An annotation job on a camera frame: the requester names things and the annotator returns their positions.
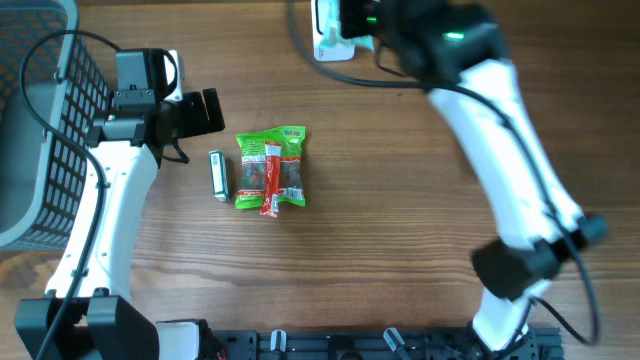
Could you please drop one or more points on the light green snack packet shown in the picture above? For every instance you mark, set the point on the light green snack packet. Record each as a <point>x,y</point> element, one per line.
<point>327,28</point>

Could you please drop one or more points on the red and white sachet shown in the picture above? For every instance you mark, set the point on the red and white sachet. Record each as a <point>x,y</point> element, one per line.
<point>269,206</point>

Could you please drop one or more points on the bright green snack bag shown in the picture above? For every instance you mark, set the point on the bright green snack bag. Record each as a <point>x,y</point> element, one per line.
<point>253,166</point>

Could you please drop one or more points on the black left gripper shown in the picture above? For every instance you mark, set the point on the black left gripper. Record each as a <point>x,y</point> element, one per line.
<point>199,119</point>

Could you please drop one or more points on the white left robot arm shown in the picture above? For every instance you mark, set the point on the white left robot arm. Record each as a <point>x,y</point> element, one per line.
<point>98,189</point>

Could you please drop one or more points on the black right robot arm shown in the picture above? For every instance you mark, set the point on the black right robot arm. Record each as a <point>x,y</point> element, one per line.
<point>458,54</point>

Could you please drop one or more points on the grey plastic lattice basket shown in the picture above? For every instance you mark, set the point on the grey plastic lattice basket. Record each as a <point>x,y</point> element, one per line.
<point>45,69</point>

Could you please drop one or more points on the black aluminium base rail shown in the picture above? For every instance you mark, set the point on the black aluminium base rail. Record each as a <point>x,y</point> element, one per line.
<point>448,343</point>

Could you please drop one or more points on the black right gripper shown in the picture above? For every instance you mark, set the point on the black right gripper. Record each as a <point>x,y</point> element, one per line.
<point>348,28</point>

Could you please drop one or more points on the white barcode scanner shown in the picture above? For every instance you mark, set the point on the white barcode scanner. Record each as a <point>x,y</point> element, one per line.
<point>334,55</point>

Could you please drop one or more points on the green carton with barcode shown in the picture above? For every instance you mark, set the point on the green carton with barcode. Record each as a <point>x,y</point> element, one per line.
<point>219,176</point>

